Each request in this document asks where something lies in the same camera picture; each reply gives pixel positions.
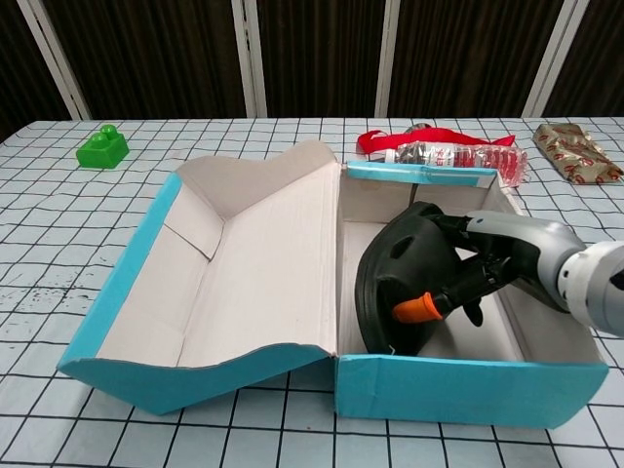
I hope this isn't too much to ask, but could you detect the blue cardboard shoe box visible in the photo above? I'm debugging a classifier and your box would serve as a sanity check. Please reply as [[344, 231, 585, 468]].
[[58, 138, 610, 431]]

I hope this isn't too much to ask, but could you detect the metal spoon with black handle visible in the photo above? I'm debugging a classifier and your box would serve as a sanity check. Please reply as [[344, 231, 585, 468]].
[[365, 122, 435, 166]]

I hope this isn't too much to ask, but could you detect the white blue checked tablecloth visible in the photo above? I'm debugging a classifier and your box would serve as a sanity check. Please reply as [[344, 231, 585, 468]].
[[0, 115, 624, 468]]

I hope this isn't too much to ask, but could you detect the black clog shoe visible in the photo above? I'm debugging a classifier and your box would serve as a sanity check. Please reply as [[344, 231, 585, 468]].
[[354, 202, 484, 357]]

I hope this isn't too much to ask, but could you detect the red ribbon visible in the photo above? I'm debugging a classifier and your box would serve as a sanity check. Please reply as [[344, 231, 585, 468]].
[[355, 127, 518, 157]]

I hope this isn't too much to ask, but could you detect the white partition frame post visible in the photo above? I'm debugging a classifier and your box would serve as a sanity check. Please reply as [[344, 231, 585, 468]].
[[14, 0, 94, 122], [230, 0, 268, 118], [373, 0, 414, 118], [524, 0, 592, 118]]

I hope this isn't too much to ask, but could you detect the clear plastic bottle red label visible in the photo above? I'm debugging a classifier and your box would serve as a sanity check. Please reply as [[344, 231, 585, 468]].
[[384, 140, 530, 189]]

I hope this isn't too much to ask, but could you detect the green toy building block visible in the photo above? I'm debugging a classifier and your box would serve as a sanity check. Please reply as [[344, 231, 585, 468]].
[[75, 124, 131, 172]]

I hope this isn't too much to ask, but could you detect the gold foil snack packet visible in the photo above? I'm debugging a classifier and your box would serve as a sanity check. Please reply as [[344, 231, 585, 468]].
[[530, 121, 624, 186]]

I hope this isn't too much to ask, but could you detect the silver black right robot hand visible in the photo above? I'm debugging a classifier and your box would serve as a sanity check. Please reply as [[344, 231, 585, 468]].
[[392, 210, 586, 326]]

